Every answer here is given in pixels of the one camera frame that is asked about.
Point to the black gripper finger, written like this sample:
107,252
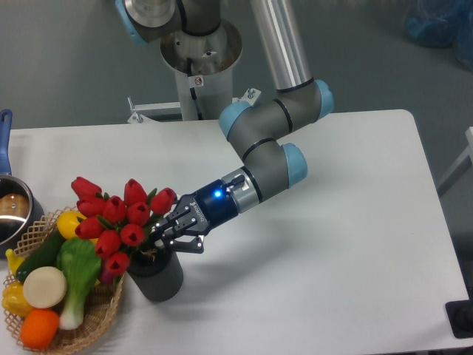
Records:
176,204
195,246

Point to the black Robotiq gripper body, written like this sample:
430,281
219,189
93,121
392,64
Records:
199,213

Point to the red tulip bouquet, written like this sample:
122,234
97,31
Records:
126,221

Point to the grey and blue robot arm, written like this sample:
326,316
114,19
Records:
268,167

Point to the dark grey ribbed vase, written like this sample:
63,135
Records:
159,276

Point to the red radish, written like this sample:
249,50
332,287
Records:
105,277

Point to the woven wicker basket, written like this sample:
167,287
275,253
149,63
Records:
100,308

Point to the yellow squash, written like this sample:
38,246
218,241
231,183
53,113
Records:
73,224

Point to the green bok choy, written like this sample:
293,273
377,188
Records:
81,266

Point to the dark green cucumber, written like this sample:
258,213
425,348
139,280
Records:
44,255

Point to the cream round bun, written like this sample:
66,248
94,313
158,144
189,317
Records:
45,287

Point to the yellow banana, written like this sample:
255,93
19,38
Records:
13,260

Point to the orange fruit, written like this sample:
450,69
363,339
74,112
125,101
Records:
39,328

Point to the yellow bell pepper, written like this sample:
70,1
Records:
13,300

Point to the black device at table edge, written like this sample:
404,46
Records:
460,318

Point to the blue plastic bags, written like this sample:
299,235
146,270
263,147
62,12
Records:
441,24

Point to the white metal base frame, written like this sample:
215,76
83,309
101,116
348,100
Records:
142,113

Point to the blue handled saucepan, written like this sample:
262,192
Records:
19,207

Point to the white table leg frame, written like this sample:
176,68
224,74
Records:
458,168

